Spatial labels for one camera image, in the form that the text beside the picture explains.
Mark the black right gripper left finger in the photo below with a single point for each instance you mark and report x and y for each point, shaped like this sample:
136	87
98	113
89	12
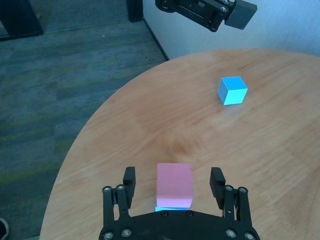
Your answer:
122	197

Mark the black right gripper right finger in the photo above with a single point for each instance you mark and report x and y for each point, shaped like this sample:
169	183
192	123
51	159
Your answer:
230	200

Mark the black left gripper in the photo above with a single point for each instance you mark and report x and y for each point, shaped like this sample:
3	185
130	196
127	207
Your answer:
165	5

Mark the light blue cube block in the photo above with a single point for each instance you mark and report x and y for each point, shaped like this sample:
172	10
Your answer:
172	209
232	91

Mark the pink cube block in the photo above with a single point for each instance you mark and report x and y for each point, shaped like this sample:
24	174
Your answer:
175	185

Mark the dark baseboard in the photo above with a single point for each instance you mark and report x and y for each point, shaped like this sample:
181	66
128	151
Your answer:
156	41

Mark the dark round floor object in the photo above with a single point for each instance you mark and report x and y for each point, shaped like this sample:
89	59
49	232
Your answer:
3	226

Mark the dark frame post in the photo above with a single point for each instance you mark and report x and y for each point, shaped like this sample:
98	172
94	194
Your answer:
135	10

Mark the dark frame panel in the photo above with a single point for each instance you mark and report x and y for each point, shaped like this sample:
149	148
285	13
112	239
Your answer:
22	17

